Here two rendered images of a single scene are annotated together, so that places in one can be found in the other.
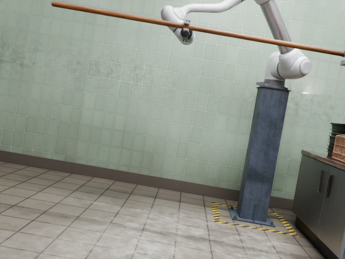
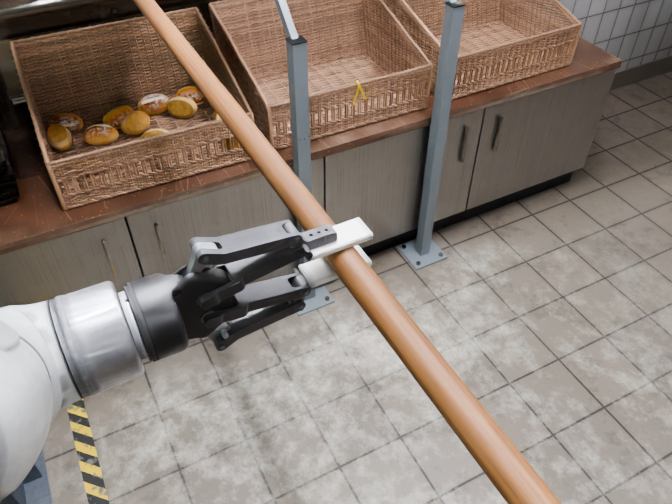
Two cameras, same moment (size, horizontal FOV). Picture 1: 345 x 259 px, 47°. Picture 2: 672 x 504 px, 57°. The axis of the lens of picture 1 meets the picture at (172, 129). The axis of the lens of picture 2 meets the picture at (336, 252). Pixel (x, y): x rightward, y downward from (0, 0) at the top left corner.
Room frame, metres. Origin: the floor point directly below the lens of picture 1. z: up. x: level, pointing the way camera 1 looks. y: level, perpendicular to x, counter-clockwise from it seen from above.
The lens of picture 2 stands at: (2.52, 0.40, 1.64)
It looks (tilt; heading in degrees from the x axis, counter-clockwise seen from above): 44 degrees down; 240
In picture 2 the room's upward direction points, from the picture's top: straight up
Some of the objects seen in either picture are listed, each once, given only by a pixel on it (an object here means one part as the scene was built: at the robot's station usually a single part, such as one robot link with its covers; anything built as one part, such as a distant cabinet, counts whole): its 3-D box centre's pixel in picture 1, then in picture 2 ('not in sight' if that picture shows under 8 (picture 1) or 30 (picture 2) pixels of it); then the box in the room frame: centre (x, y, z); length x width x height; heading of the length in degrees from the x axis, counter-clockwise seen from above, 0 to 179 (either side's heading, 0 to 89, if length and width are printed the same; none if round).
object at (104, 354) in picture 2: (186, 34); (102, 335); (2.53, 0.01, 1.21); 0.09 x 0.06 x 0.09; 88
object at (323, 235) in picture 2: not in sight; (310, 233); (2.33, 0.01, 1.25); 0.05 x 0.01 x 0.03; 178
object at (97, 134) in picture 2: not in sight; (100, 132); (2.35, -1.31, 0.62); 0.10 x 0.07 x 0.05; 164
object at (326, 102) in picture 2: not in sight; (319, 55); (1.65, -1.24, 0.72); 0.56 x 0.49 x 0.28; 177
